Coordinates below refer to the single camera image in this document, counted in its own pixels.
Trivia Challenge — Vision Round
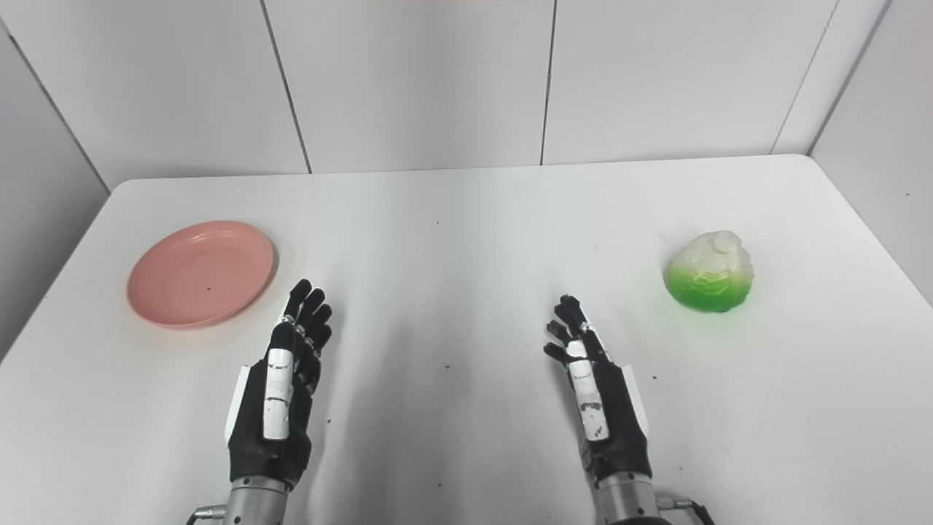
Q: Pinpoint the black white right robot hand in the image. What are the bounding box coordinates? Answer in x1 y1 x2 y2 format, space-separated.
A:
543 295 653 486

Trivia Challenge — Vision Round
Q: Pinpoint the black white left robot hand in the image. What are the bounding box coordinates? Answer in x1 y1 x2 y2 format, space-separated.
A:
225 279 334 491

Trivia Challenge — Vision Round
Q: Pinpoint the pink round plate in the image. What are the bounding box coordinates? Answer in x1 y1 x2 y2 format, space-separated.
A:
126 220 278 330

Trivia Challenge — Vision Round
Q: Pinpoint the green white toy cabbage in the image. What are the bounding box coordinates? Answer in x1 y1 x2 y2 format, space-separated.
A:
663 230 755 314

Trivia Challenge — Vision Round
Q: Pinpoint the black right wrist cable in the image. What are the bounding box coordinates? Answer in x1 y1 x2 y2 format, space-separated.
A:
655 494 719 525

